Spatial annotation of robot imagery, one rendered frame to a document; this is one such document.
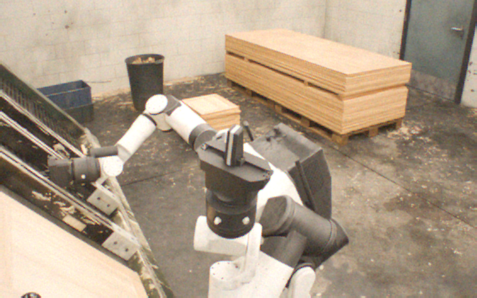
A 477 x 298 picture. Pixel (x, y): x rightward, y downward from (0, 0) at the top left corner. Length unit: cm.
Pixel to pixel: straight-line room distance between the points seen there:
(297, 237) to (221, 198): 31
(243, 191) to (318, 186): 52
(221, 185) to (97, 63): 566
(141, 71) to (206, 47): 183
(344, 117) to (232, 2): 326
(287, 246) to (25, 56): 544
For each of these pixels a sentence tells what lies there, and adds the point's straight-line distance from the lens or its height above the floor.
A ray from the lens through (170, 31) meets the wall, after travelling 653.
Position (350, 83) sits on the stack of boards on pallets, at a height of 69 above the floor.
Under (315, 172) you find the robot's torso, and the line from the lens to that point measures 112.
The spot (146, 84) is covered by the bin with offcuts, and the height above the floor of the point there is 37.
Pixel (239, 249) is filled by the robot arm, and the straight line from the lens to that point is 78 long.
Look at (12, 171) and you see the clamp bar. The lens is 134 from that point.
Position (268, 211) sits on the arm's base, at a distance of 99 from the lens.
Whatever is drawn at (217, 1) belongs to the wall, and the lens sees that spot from 681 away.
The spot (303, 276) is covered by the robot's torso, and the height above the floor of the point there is 99.
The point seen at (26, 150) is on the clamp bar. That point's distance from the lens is 166.
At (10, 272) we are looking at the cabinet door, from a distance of 100.
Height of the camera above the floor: 189
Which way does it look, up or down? 25 degrees down
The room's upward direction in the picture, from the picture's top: straight up
